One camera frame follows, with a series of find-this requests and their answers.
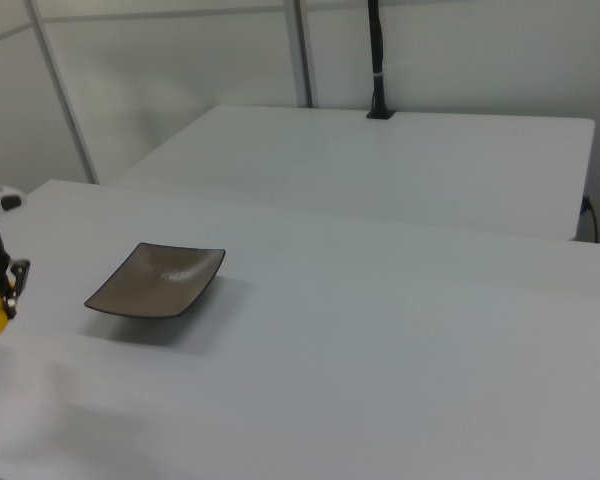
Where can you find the white side table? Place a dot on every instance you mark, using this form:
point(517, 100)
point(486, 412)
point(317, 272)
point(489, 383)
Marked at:
point(380, 170)

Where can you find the black pole with white band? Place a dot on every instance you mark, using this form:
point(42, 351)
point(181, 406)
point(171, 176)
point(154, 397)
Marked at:
point(377, 50)

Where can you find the brown square ceramic plate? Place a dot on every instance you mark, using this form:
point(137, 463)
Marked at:
point(155, 285)

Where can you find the grey partition frame post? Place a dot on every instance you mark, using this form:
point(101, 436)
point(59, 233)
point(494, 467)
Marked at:
point(62, 100)
point(300, 50)

